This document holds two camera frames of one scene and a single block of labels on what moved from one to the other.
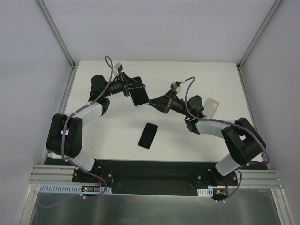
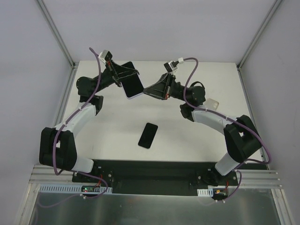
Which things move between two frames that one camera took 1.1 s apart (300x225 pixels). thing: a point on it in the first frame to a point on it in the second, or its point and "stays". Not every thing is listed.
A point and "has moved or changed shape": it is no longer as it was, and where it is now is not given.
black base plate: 147,177 stays
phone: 148,135 stays
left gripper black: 126,84 to 114,73
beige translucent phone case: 210,107 stays
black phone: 138,95 has moved or changed shape
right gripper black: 169,101 to 168,85
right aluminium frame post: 274,6 stays
